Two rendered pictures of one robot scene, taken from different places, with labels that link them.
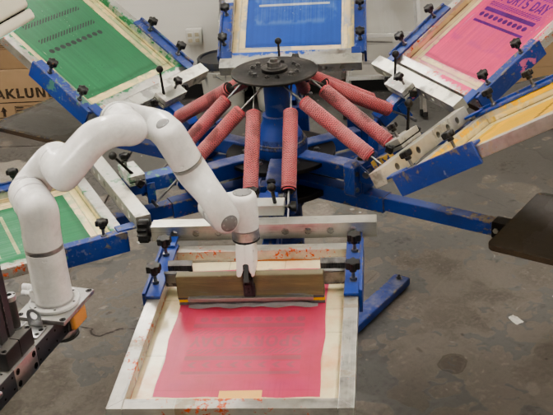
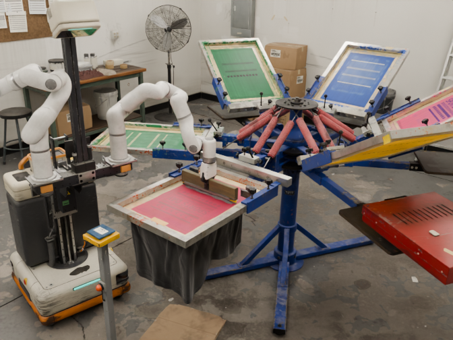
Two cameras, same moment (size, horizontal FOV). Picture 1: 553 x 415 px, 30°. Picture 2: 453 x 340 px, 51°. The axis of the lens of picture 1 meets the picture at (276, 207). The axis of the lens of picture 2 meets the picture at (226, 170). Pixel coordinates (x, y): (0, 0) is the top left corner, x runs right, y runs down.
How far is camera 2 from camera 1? 1.37 m
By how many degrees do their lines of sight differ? 28
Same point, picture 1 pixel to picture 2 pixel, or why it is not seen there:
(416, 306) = (369, 253)
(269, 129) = not seen: hidden behind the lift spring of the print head
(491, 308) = (407, 269)
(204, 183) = (185, 126)
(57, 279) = (116, 148)
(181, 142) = (178, 104)
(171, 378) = (145, 206)
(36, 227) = (110, 122)
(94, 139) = (139, 91)
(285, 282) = (220, 187)
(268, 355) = (188, 212)
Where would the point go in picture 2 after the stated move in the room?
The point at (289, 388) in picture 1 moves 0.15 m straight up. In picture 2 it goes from (178, 227) to (178, 200)
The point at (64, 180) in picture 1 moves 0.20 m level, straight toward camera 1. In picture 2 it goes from (125, 106) to (104, 115)
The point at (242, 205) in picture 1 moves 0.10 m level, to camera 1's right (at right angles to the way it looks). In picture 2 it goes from (205, 144) to (220, 147)
